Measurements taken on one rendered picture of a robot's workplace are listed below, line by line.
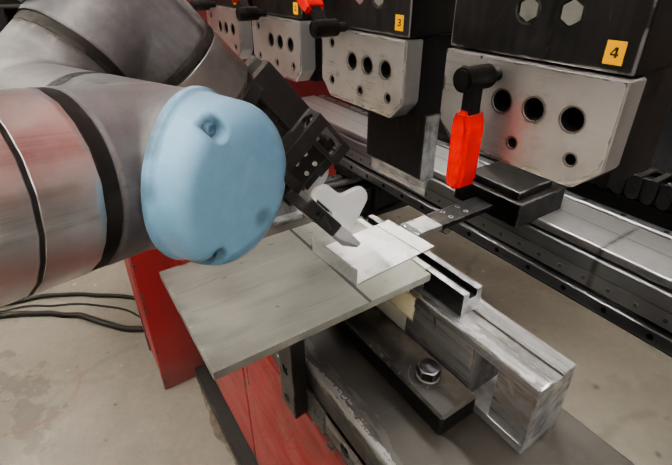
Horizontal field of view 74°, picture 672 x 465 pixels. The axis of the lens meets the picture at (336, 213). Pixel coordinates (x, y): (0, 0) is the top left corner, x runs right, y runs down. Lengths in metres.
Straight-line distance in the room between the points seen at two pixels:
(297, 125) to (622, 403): 1.69
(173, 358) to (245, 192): 1.53
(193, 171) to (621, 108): 0.26
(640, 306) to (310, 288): 0.43
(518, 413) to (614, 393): 1.45
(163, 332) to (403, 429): 1.19
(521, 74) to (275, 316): 0.31
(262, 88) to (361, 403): 0.36
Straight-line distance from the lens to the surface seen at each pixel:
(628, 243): 0.72
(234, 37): 0.82
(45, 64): 0.30
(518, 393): 0.50
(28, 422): 1.91
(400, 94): 0.46
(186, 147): 0.17
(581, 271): 0.72
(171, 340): 1.66
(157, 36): 0.34
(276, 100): 0.40
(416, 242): 0.58
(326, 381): 0.58
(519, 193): 0.68
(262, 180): 0.20
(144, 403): 1.79
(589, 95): 0.34
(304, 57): 0.62
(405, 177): 0.54
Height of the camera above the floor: 1.31
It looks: 29 degrees down
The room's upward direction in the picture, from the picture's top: straight up
